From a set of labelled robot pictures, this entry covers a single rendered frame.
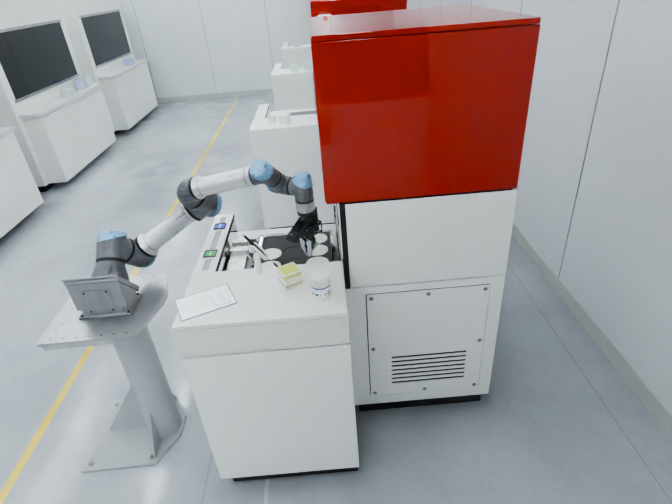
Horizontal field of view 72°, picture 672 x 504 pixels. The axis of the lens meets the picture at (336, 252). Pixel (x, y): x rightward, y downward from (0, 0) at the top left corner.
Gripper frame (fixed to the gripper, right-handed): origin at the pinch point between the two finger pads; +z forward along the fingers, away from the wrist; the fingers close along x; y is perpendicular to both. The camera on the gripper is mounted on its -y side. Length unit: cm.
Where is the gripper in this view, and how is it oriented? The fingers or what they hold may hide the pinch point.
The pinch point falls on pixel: (307, 254)
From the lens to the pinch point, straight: 195.4
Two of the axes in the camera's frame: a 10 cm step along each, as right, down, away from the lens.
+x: -8.2, -2.5, 5.2
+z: 0.7, 8.5, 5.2
